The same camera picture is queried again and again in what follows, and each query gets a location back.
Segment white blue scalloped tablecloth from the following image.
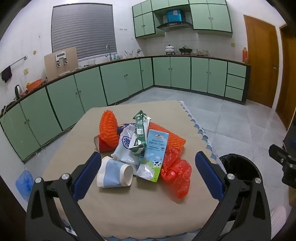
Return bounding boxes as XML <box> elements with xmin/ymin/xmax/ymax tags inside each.
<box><xmin>178</xmin><ymin>101</ymin><xmax>222</xmax><ymax>167</ymax></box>

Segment blue box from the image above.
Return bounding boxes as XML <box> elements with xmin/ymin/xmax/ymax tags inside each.
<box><xmin>166</xmin><ymin>9</ymin><xmax>182</xmax><ymax>23</ymax></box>

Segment red plastic bag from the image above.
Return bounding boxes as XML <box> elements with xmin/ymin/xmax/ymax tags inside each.
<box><xmin>161</xmin><ymin>147</ymin><xmax>192</xmax><ymax>199</ymax></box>

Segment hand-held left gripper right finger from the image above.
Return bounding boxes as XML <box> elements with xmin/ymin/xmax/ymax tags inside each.
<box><xmin>195</xmin><ymin>151</ymin><xmax>271</xmax><ymax>241</ymax></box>

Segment red paper cup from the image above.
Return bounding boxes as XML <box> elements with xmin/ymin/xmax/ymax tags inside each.
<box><xmin>93</xmin><ymin>134</ymin><xmax>116</xmax><ymax>153</ymax></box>

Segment wooden door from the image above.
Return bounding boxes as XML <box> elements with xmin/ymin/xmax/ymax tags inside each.
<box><xmin>275</xmin><ymin>23</ymin><xmax>296</xmax><ymax>130</ymax></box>
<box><xmin>243</xmin><ymin>14</ymin><xmax>280</xmax><ymax>108</ymax></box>

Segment black trash bin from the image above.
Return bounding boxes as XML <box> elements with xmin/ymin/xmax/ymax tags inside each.
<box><xmin>218</xmin><ymin>153</ymin><xmax>272</xmax><ymax>223</ymax></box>

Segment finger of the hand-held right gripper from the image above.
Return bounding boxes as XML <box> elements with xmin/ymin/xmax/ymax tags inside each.
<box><xmin>282</xmin><ymin>167</ymin><xmax>296</xmax><ymax>186</ymax></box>
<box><xmin>269</xmin><ymin>144</ymin><xmax>296</xmax><ymax>171</ymax></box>

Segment blue white milk carton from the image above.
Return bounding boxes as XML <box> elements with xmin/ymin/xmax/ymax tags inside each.
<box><xmin>139</xmin><ymin>129</ymin><xmax>170</xmax><ymax>182</ymax></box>

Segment orange basket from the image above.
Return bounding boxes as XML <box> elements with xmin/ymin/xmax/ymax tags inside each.
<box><xmin>26</xmin><ymin>79</ymin><xmax>43</xmax><ymax>91</ymax></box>

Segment blue snack packet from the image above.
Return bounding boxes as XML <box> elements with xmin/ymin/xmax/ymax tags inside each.
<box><xmin>117</xmin><ymin>123</ymin><xmax>137</xmax><ymax>136</ymax></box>

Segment white blue paper cup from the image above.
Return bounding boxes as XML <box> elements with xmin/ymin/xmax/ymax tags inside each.
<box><xmin>97</xmin><ymin>156</ymin><xmax>134</xmax><ymax>188</ymax></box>

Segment white blue plastic bag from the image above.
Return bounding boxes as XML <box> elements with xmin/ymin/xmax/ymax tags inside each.
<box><xmin>111</xmin><ymin>124</ymin><xmax>151</xmax><ymax>180</ymax></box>

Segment green milk carton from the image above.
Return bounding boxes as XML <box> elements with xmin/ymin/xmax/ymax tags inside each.
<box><xmin>128</xmin><ymin>110</ymin><xmax>152</xmax><ymax>154</ymax></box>

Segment range hood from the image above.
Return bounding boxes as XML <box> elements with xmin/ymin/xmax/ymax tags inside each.
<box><xmin>156</xmin><ymin>21</ymin><xmax>192</xmax><ymax>30</ymax></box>

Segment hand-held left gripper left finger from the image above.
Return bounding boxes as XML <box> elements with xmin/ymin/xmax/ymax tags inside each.
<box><xmin>25</xmin><ymin>152</ymin><xmax>102</xmax><ymax>241</ymax></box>

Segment tall orange foam fruit net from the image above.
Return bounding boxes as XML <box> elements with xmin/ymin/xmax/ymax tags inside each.
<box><xmin>99</xmin><ymin>110</ymin><xmax>120</xmax><ymax>149</ymax></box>

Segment dark cloth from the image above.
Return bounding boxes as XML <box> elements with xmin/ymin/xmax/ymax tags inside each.
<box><xmin>1</xmin><ymin>65</ymin><xmax>12</xmax><ymax>83</ymax></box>

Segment grey window blind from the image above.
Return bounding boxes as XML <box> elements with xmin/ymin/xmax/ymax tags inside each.
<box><xmin>51</xmin><ymin>3</ymin><xmax>117</xmax><ymax>61</ymax></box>

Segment steel towel bar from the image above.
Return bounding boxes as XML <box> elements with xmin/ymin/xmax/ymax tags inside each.
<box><xmin>2</xmin><ymin>56</ymin><xmax>28</xmax><ymax>72</ymax></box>

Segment green wall cabinets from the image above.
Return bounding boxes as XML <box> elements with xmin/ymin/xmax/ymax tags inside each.
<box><xmin>132</xmin><ymin>0</ymin><xmax>233</xmax><ymax>39</ymax></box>

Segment cardboard box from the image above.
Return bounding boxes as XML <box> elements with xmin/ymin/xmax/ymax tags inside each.
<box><xmin>44</xmin><ymin>46</ymin><xmax>78</xmax><ymax>77</ymax></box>

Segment green base cabinets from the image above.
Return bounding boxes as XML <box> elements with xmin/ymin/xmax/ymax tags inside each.
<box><xmin>0</xmin><ymin>56</ymin><xmax>251</xmax><ymax>163</ymax></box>

